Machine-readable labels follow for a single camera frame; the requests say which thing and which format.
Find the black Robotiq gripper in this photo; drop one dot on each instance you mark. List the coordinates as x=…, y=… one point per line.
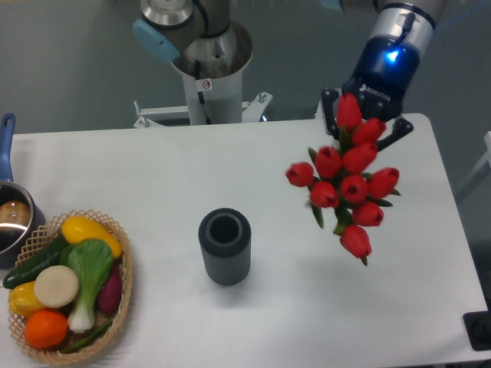
x=379, y=82

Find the red tulip bouquet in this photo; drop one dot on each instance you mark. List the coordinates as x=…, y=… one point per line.
x=336, y=178

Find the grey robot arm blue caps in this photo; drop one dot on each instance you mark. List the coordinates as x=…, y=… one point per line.
x=211, y=51

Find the dark grey ribbed vase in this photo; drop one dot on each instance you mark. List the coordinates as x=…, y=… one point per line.
x=225, y=237

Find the white furniture piece right edge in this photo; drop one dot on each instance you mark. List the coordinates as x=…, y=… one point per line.
x=479, y=171

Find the black device at table edge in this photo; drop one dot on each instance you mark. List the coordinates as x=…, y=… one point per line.
x=477, y=326

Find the green bok choy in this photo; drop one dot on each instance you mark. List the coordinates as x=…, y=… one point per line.
x=91, y=260

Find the yellow squash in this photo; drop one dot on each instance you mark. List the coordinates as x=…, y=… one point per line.
x=77, y=228

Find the purple sweet potato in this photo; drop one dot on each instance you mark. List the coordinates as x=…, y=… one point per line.
x=109, y=298

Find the green bean pod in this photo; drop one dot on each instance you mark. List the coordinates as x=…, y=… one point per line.
x=89, y=339

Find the dark green cucumber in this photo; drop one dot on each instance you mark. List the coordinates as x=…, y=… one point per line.
x=28, y=270

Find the woven wicker basket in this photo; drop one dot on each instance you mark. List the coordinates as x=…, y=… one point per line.
x=113, y=322

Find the beige round bun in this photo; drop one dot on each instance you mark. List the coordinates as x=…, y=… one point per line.
x=56, y=286

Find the orange fruit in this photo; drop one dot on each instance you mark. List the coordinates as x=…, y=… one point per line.
x=46, y=329

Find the yellow bell pepper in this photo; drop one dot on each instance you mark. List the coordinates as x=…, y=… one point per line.
x=23, y=301

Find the white metal base frame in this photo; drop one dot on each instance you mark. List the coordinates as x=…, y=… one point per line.
x=261, y=109

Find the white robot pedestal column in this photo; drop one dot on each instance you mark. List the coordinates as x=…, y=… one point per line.
x=213, y=100

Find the blue handled saucepan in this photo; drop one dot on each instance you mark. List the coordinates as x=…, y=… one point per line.
x=20, y=216

